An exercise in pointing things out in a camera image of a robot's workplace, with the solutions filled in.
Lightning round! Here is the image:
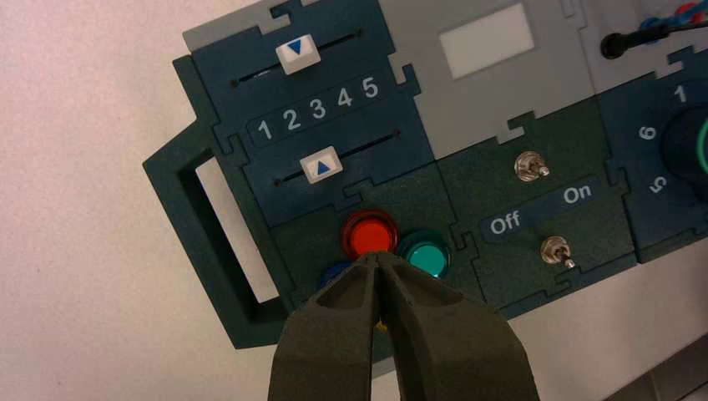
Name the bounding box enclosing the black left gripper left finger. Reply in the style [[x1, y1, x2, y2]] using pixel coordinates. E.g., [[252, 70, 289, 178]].
[[267, 251, 382, 401]]

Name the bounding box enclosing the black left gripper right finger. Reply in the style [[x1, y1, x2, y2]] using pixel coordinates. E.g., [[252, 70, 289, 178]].
[[378, 253, 540, 401]]

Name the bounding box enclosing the red push button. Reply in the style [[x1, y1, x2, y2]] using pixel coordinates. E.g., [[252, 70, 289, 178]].
[[341, 208, 401, 261]]

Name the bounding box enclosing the blue push button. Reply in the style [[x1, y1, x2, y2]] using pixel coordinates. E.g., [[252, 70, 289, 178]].
[[317, 260, 354, 292]]

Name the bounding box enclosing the green push button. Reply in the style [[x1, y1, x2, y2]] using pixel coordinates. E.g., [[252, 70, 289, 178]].
[[397, 229, 453, 280]]

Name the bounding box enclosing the white slider knob blue triangle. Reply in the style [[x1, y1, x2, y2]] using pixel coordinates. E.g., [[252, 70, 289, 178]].
[[299, 145, 344, 185], [275, 34, 322, 76]]

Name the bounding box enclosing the grey and teal task box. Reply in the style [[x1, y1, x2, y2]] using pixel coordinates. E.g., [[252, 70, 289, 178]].
[[142, 0, 708, 380]]

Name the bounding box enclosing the white rectangular display window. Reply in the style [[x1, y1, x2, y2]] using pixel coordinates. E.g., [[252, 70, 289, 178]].
[[438, 3, 537, 80]]

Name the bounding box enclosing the dark rotary knob green pointer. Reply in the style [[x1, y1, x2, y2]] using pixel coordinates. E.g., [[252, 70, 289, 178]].
[[660, 102, 708, 203]]

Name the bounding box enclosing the metal toggle switch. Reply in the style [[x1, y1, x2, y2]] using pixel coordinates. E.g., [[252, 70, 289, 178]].
[[513, 150, 551, 183], [540, 236, 578, 272]]

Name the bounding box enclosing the black cable plug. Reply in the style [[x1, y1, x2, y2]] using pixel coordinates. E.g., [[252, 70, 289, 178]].
[[599, 19, 708, 61]]

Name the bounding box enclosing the blue jumper cable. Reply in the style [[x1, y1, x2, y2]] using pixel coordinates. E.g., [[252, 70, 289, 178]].
[[635, 14, 687, 33]]

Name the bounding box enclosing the red jumper cable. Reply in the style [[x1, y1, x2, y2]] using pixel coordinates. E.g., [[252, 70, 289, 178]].
[[675, 1, 708, 21]]

